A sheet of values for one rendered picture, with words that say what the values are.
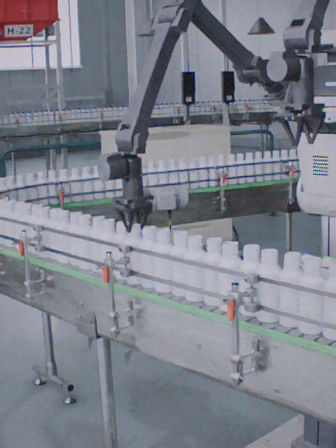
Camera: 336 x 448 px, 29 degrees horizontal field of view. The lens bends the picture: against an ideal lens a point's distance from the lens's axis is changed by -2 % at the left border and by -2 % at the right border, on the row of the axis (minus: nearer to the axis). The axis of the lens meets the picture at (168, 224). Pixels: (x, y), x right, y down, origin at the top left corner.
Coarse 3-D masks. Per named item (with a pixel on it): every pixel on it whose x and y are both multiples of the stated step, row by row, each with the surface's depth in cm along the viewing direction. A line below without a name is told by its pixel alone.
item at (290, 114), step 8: (280, 112) 151; (288, 112) 150; (296, 112) 153; (280, 120) 151; (288, 120) 150; (296, 120) 148; (304, 120) 148; (288, 128) 151; (288, 136) 152; (296, 136) 150; (296, 144) 151
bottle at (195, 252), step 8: (192, 240) 162; (200, 240) 162; (192, 248) 162; (200, 248) 163; (184, 256) 164; (192, 256) 162; (200, 256) 162; (192, 272) 162; (200, 272) 162; (192, 280) 163; (200, 280) 163; (192, 296) 164; (200, 296) 164
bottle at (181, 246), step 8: (176, 232) 169; (184, 232) 170; (176, 240) 167; (184, 240) 167; (176, 248) 167; (184, 248) 167; (176, 264) 167; (184, 264) 167; (176, 272) 168; (184, 272) 167; (176, 280) 168; (184, 280) 168; (176, 288) 169; (184, 296) 169
